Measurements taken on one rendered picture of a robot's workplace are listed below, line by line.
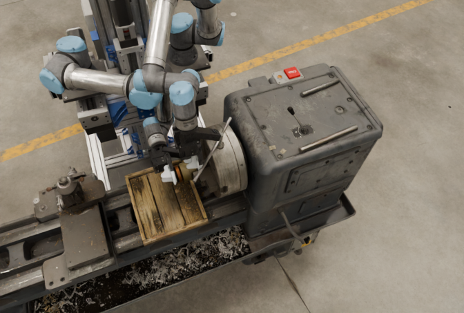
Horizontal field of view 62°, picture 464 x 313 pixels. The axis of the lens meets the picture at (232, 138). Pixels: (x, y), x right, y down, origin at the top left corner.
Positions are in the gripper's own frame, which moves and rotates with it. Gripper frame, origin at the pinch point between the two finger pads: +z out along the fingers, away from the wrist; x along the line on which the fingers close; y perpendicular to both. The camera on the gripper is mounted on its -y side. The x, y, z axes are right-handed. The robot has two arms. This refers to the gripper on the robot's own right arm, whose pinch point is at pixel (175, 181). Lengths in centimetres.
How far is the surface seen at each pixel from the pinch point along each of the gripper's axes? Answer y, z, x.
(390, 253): -129, 44, -108
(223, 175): -17.9, 9.4, 9.5
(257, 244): -35, 22, -54
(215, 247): -12, 17, -49
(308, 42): -177, -163, -108
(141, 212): 17.9, -0.7, -19.3
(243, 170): -26.6, 9.6, 9.1
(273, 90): -53, -20, 18
